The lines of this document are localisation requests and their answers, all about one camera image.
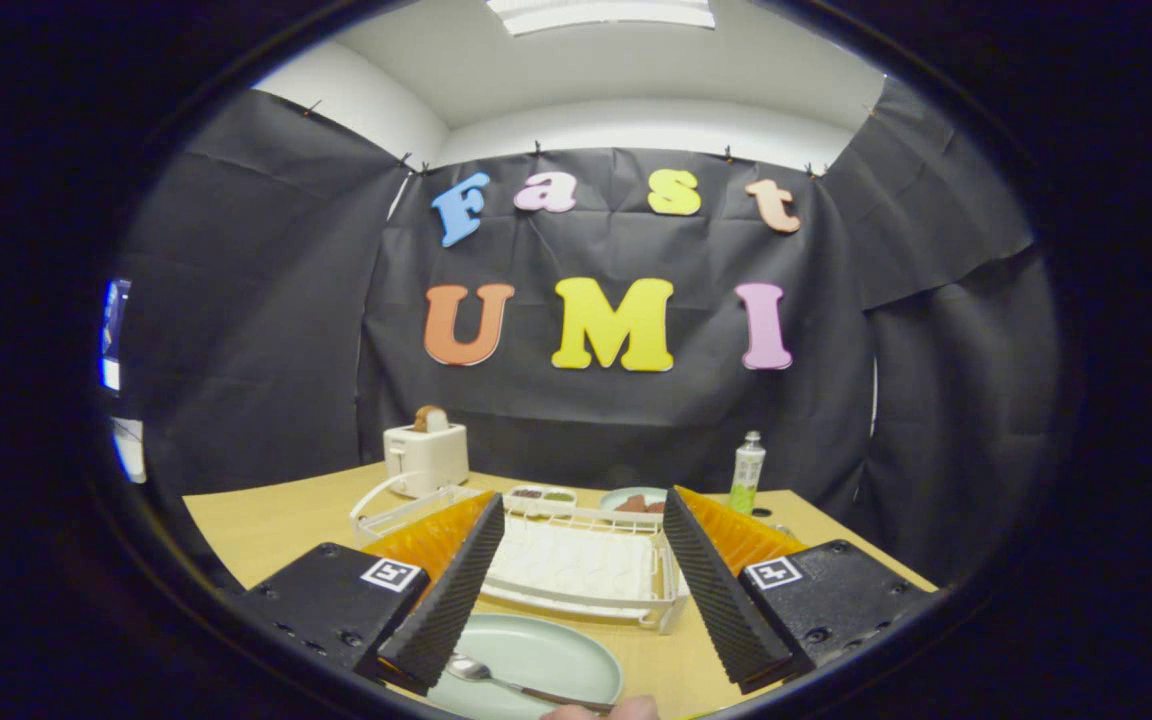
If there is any white dish rack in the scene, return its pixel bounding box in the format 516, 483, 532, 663
351, 483, 689, 634

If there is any white object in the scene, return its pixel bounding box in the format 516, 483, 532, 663
113, 418, 148, 485

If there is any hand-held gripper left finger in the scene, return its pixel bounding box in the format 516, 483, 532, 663
236, 490, 507, 698

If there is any ceiling light panel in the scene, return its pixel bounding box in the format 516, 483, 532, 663
486, 0, 717, 37

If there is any white toaster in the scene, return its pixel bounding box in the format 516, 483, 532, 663
383, 420, 470, 498

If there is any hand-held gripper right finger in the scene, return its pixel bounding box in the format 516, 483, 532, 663
661, 486, 939, 696

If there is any small light green plate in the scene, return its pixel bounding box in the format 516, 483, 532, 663
601, 487, 667, 514

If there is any white condiment tray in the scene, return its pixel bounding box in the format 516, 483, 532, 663
503, 485, 578, 517

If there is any brown handled metal spoon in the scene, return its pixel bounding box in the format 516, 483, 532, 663
446, 652, 619, 714

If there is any white toaster cable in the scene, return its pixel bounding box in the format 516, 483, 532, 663
349, 470, 437, 531

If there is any green and white bottle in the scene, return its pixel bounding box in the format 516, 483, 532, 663
729, 431, 767, 516

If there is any blue lit screen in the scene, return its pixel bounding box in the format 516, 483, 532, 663
100, 278, 133, 393

